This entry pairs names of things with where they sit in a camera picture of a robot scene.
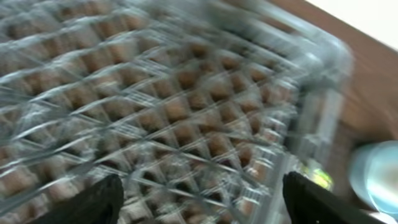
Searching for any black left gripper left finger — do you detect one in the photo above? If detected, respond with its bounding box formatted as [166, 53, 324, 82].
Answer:
[29, 174, 124, 224]

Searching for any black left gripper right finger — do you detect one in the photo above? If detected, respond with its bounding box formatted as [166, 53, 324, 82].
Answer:
[282, 172, 383, 224]

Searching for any yellow green snack wrapper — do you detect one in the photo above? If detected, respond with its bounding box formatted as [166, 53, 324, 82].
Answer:
[299, 160, 334, 191]

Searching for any dark brown tray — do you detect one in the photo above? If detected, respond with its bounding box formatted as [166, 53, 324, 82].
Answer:
[326, 126, 397, 223]

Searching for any light blue bowl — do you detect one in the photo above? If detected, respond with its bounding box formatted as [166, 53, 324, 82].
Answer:
[348, 141, 397, 219]

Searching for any gray dish rack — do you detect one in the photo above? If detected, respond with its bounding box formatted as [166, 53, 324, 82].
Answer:
[1, 0, 353, 223]

